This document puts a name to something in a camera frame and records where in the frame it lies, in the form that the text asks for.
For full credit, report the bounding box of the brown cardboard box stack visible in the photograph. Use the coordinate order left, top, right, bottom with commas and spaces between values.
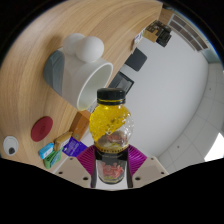
143, 19, 164, 43

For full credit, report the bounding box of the ceiling light panel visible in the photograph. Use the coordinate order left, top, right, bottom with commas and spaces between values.
203, 132, 224, 163

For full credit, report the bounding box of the purple standing sign card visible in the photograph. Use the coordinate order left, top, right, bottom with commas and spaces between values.
61, 135, 89, 158

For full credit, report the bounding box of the black office chair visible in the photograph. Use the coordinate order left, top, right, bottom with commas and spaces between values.
124, 47, 148, 72

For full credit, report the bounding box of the white and grey mug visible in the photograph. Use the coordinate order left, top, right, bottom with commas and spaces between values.
43, 32, 114, 112

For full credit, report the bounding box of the flat round red coaster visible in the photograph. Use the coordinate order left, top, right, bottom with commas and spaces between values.
30, 115, 54, 143

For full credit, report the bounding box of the clear bottle with black cap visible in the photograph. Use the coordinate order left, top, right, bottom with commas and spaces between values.
89, 87, 135, 185

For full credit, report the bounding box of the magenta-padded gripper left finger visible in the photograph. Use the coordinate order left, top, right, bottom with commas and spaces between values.
53, 143, 98, 188

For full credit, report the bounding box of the round white desk grommet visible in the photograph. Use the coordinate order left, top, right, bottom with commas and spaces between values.
2, 134, 20, 157

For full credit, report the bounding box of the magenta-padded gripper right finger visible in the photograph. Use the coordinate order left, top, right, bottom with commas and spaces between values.
125, 143, 170, 188

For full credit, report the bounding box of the white and green booklet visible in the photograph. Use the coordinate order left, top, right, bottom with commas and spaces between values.
133, 31, 146, 51

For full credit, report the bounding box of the small blue packet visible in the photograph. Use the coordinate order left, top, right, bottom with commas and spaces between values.
37, 142, 55, 160

